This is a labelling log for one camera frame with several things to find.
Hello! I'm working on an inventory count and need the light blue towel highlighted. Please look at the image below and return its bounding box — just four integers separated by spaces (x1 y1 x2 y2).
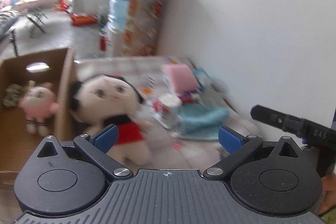
174 103 230 141

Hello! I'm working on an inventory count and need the red white packet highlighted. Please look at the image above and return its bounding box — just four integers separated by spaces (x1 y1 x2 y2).
178 92 201 105

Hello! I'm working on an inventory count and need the white plush can toy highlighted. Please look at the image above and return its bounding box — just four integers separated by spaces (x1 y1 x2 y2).
151 93 182 130

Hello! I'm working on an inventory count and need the pink bunny plush toy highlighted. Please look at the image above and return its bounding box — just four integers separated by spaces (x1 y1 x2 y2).
19 83 60 136

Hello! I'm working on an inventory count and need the pink sponge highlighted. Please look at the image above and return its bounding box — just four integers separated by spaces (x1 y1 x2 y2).
162 64 198 94

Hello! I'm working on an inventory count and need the blue white carton box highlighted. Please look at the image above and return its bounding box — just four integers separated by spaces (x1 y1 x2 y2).
193 68 213 92

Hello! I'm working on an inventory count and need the person right hand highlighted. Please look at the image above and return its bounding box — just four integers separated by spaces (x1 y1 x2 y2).
318 173 336 214

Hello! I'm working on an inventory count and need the black-haired plush doll red dress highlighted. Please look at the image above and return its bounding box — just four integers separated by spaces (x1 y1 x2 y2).
70 75 152 166

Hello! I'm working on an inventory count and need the checkered pink mat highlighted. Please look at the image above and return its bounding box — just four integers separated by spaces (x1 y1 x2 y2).
70 57 260 171

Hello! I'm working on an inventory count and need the brown cardboard box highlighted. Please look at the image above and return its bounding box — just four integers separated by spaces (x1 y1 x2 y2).
1 48 76 190

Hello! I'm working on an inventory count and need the white water dispenser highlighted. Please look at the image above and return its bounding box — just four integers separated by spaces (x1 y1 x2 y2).
109 30 123 57

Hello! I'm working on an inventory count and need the green crumpled cloth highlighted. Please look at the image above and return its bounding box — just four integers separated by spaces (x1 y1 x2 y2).
2 84 23 108

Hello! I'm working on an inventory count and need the red basket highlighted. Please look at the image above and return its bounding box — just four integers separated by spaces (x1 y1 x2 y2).
70 13 97 26

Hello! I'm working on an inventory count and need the folding stool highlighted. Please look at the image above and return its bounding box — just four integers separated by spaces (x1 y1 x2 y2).
25 8 48 38

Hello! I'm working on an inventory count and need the low table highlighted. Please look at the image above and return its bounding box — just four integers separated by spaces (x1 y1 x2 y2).
13 0 60 11

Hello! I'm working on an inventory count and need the bed with grey blanket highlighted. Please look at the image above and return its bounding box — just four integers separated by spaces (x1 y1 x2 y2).
0 10 19 41

